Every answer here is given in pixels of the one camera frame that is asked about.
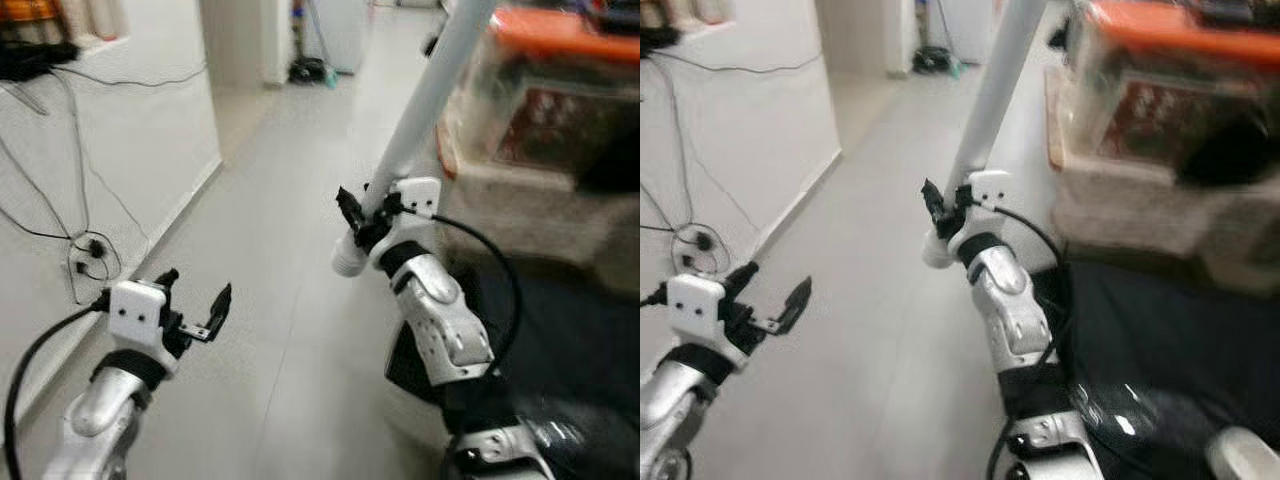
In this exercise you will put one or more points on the white plastic children table top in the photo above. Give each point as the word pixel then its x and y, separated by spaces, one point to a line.
pixel 1245 458

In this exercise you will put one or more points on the white chest appliance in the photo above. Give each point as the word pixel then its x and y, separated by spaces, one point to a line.
pixel 965 30
pixel 340 35

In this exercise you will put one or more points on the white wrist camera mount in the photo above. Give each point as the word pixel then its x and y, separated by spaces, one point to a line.
pixel 418 195
pixel 135 315
pixel 698 310
pixel 992 190

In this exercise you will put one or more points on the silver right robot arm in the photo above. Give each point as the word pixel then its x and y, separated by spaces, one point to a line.
pixel 1015 320
pixel 445 320

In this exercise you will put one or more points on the clear plastic film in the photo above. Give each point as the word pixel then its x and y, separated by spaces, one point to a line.
pixel 1120 420
pixel 555 435

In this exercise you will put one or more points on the white plastic table leg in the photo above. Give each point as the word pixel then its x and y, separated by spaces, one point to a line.
pixel 1000 90
pixel 430 100

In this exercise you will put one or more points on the beige cloth covered table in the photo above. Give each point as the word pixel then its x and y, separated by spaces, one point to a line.
pixel 1120 215
pixel 520 215

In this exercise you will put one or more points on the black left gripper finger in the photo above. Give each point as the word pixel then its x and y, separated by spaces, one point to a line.
pixel 167 280
pixel 800 305
pixel 220 312
pixel 745 278

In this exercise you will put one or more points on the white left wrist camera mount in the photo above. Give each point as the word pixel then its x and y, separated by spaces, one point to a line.
pixel 135 315
pixel 698 310

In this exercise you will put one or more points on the black tablecloth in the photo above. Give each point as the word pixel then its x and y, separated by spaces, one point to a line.
pixel 580 340
pixel 1180 330

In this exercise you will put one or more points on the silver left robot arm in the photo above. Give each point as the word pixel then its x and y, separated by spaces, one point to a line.
pixel 100 420
pixel 675 410

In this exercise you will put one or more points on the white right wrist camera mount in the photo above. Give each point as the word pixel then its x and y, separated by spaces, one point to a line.
pixel 992 190
pixel 418 195

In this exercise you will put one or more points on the orange lid storage box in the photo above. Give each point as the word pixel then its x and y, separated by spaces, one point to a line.
pixel 550 90
pixel 1170 80

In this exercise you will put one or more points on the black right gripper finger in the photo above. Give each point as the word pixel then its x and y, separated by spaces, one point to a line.
pixel 934 203
pixel 350 210

